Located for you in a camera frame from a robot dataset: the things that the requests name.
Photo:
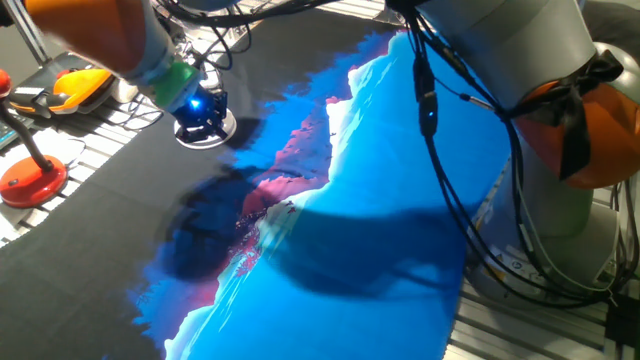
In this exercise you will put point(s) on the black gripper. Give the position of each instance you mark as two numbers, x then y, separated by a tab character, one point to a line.
205	110

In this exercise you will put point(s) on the white round plate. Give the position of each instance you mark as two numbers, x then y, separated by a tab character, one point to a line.
210	145

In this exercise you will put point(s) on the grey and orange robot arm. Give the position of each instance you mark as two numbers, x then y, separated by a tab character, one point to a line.
500	40

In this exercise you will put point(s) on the blue landscape print desk mat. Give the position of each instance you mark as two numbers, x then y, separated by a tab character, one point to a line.
375	150

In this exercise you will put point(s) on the red desk lamp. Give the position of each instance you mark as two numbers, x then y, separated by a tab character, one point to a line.
32	185

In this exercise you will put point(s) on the orange and grey teach pendant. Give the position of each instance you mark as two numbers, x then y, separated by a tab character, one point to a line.
80	82

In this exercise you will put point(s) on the black computer keyboard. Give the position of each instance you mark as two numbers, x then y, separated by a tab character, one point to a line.
7	132

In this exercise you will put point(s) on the black box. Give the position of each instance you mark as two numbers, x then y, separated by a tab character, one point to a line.
622	320

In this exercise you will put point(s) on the slanted aluminium frame post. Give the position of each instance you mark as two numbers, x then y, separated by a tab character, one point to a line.
31	32

